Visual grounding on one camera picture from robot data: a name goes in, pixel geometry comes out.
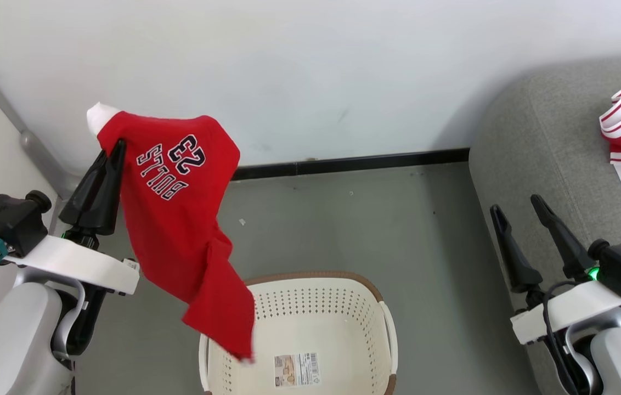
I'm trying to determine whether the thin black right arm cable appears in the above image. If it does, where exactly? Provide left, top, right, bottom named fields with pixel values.
left=541, top=281, right=583, bottom=395

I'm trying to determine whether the grey fabric sofa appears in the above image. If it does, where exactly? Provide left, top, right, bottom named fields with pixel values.
left=468, top=55, right=621, bottom=395

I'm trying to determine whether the black baseboard strip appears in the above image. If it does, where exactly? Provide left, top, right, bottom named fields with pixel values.
left=232, top=148, right=470, bottom=180

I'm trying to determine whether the right gripper, white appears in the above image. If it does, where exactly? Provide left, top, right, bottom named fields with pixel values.
left=490, top=194, right=621, bottom=346

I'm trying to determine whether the paper label with barcode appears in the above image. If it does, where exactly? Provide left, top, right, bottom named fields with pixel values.
left=274, top=352, right=322, bottom=388

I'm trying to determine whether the red Bulls 23 jersey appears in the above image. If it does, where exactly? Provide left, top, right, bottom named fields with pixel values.
left=87, top=103, right=256, bottom=363

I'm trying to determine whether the left gripper, white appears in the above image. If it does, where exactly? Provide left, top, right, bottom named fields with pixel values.
left=6, top=139, right=140, bottom=297

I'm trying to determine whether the grey wall conduit pipe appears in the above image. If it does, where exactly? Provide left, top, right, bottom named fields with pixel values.
left=0, top=37, right=82, bottom=199

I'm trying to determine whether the cream perforated laundry basket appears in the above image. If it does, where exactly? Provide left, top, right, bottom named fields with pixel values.
left=198, top=270, right=399, bottom=395

